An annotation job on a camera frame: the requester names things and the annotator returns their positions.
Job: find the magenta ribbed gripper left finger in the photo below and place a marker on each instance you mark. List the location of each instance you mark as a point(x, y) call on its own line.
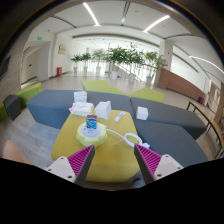
point(75, 167)

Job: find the lime green bench right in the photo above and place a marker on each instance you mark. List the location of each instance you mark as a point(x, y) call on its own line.
point(148, 94)

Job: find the small white cube box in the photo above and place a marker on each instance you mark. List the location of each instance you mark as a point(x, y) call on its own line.
point(141, 113)

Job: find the grey modular sofa right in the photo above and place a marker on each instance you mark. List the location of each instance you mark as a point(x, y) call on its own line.
point(170, 130)

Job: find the red bin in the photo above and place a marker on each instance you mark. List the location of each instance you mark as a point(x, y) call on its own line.
point(59, 71)

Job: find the white remote-like device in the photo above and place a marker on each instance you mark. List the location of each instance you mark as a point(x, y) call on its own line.
point(120, 115)

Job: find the grey modular sofa left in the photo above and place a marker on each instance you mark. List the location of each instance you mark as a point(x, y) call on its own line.
point(51, 107)

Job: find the potted plant in white pot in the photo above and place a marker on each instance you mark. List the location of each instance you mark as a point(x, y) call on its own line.
point(115, 56)

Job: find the crumpled plastic bag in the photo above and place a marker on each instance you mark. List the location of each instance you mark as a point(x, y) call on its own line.
point(82, 108)

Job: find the yellow hexagonal table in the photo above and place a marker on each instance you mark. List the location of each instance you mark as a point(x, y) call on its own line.
point(114, 159)

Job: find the green ottoman far left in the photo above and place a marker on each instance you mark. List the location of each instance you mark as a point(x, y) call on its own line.
point(25, 95)

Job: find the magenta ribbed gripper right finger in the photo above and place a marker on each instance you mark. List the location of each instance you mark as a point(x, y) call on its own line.
point(154, 166)

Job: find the wooden bench with black frame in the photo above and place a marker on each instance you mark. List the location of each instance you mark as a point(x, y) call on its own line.
point(211, 124)

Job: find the grey modular sofa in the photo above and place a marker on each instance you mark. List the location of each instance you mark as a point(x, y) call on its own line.
point(51, 107)
point(170, 130)

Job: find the lime green bench centre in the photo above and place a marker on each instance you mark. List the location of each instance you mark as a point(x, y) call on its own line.
point(100, 86)

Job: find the lime green bench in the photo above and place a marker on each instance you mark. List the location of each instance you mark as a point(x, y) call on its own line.
point(148, 94)
point(100, 86)

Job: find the dark grey ottoman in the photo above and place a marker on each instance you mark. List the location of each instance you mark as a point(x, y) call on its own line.
point(12, 106)

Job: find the stacked white tissue pack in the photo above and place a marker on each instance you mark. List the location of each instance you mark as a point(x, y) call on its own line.
point(80, 96)

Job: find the large white cube box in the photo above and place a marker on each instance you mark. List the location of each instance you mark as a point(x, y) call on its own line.
point(103, 110)

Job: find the round yellow white power hub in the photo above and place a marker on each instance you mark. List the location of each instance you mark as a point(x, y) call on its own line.
point(91, 136)

